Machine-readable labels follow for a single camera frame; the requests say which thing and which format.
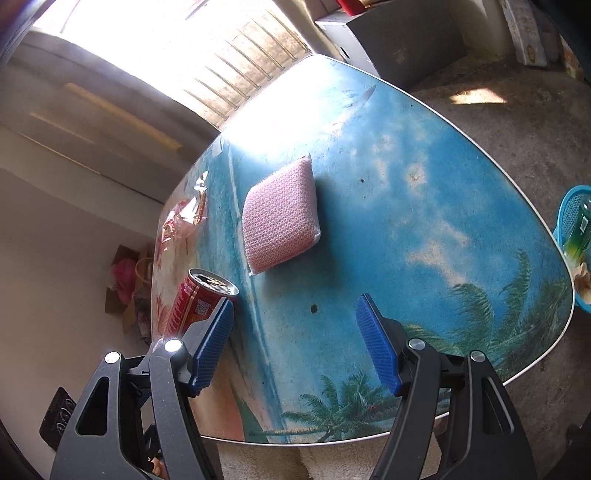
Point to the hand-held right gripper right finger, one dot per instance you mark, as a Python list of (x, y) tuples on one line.
[(376, 346)]

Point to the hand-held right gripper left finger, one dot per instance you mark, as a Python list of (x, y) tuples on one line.
[(212, 346)]

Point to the red metal can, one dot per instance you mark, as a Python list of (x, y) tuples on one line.
[(189, 300)]

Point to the clear red print plastic bag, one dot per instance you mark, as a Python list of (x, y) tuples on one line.
[(178, 221)]

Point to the pink mesh sponge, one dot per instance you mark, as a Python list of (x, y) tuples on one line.
[(281, 217)]

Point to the brown paper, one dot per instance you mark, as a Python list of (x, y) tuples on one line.
[(582, 281)]

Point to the green label plastic bottle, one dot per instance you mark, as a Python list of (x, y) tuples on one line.
[(579, 230)]

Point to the blue mesh waste basket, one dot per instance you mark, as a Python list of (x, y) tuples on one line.
[(565, 207)]

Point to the cardboard box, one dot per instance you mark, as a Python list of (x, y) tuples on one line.
[(115, 314)]

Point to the pink plastic bag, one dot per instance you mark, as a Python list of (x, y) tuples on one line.
[(124, 277)]

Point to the black power strip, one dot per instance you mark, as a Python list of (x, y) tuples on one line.
[(57, 417)]

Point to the metal window grille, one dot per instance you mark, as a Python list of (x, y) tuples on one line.
[(240, 74)]

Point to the beige curtain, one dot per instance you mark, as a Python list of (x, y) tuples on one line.
[(69, 92)]

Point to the grey cabinet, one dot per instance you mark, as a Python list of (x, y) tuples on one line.
[(406, 46)]

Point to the red thermos bottle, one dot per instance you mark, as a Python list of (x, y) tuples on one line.
[(346, 5)]

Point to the toilet paper pack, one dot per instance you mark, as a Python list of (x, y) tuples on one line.
[(526, 32)]

